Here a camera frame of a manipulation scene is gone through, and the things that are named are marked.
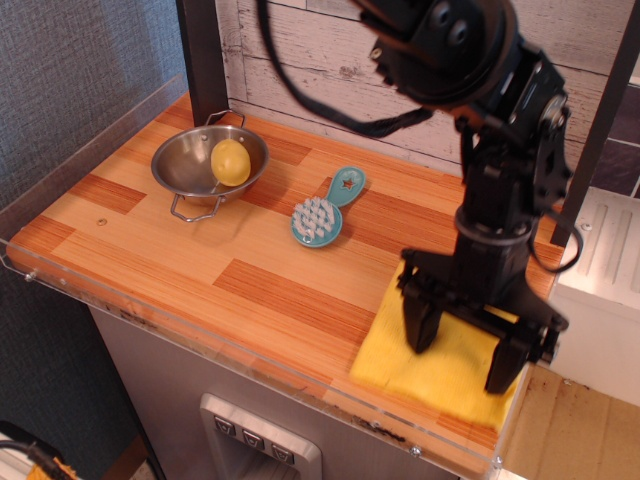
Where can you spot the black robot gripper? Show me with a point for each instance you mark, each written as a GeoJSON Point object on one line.
{"type": "Point", "coordinates": [483, 282]}

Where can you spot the yellow towel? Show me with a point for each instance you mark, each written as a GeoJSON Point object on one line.
{"type": "Point", "coordinates": [449, 376]}

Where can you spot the right dark vertical post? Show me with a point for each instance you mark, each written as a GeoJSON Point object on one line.
{"type": "Point", "coordinates": [611, 99]}

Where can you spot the clear acrylic table guard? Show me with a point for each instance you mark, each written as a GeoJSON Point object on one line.
{"type": "Point", "coordinates": [236, 307]}

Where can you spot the white ridged appliance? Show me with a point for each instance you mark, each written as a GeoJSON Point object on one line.
{"type": "Point", "coordinates": [600, 298]}

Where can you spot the dark vertical post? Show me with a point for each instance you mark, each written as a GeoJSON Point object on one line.
{"type": "Point", "coordinates": [203, 56]}
{"type": "Point", "coordinates": [611, 99]}

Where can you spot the teal scrub brush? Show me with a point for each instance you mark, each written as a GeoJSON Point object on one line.
{"type": "Point", "coordinates": [318, 221]}

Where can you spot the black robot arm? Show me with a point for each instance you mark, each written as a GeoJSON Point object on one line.
{"type": "Point", "coordinates": [468, 59]}

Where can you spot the grey dispenser button panel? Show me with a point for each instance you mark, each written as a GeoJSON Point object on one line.
{"type": "Point", "coordinates": [246, 446]}

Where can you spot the left dark vertical post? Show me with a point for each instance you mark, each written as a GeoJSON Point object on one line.
{"type": "Point", "coordinates": [203, 56]}

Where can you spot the yellow potato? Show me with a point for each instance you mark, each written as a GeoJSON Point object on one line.
{"type": "Point", "coordinates": [230, 163]}

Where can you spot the yellow object bottom left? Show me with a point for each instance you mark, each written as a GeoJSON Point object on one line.
{"type": "Point", "coordinates": [52, 469]}

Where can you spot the steel bowl with handles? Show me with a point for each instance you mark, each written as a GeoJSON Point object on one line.
{"type": "Point", "coordinates": [182, 165]}

